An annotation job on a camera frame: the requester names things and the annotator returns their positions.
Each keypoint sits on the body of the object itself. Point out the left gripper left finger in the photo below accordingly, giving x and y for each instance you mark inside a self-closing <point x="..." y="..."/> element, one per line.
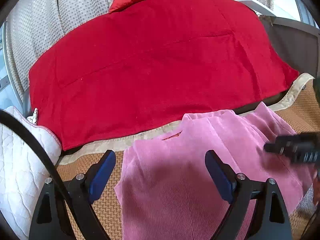
<point x="51" y="219"/>

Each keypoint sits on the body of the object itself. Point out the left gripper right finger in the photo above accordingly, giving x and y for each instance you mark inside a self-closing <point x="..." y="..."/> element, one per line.
<point x="270" y="219"/>

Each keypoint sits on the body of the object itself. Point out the pink zip jacket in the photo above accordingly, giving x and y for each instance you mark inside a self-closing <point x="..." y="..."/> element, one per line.
<point x="165" y="190"/>

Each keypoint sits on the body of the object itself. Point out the woven yellow sofa mat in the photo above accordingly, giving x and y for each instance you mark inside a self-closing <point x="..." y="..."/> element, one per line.
<point x="299" y="108"/>

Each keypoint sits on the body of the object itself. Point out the white quilted cushion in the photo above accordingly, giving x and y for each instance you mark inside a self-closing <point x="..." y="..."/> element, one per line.
<point x="22" y="179"/>

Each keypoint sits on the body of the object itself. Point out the small white patterned cloth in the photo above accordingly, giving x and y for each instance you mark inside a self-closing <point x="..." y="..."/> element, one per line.
<point x="34" y="117"/>

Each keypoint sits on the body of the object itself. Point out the brown wooden cabinet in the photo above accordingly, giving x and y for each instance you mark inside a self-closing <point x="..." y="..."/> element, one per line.
<point x="297" y="43"/>

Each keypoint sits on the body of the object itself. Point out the white standing air conditioner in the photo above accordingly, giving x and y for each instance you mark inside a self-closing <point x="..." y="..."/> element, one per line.
<point x="9" y="96"/>

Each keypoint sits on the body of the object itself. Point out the white board on cabinet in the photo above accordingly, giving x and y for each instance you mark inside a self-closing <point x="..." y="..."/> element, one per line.
<point x="258" y="7"/>

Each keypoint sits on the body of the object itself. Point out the red blanket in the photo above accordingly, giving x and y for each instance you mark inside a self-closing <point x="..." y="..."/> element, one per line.
<point x="146" y="66"/>

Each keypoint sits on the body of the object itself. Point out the beige dotted curtain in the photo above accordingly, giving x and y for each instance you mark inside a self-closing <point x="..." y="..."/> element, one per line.
<point x="33" y="26"/>

